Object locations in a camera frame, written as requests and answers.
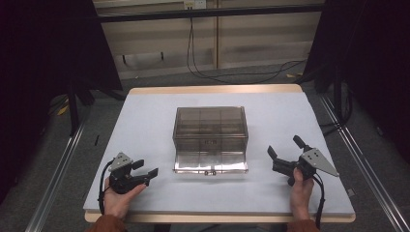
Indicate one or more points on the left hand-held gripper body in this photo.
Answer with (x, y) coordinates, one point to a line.
(122, 180)

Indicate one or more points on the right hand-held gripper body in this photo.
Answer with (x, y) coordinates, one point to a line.
(317, 161)

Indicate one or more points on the clear plastic compartment box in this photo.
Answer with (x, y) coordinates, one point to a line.
(210, 138)

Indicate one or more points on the person's left hand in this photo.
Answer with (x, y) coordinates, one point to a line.
(118, 203)

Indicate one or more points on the person's right hand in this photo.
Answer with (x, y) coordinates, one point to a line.
(301, 196)

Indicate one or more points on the grey table mat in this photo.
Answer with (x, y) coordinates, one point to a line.
(151, 129)

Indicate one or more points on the small black floor object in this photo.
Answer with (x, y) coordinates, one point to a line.
(96, 139)

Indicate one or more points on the black metal stand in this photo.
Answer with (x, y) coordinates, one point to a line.
(73, 109)
(338, 96)

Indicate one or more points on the wooden table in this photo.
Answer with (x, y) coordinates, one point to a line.
(212, 89)

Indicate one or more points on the yellow floor tape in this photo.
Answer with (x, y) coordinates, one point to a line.
(63, 110)

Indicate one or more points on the black curtain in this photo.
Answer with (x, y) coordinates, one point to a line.
(48, 64)
(370, 64)

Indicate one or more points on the black horizontal bar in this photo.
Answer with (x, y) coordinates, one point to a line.
(209, 13)

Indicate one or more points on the metal floor rail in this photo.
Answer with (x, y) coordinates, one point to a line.
(364, 164)
(53, 180)

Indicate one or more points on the white wall socket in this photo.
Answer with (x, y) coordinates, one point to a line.
(194, 4)

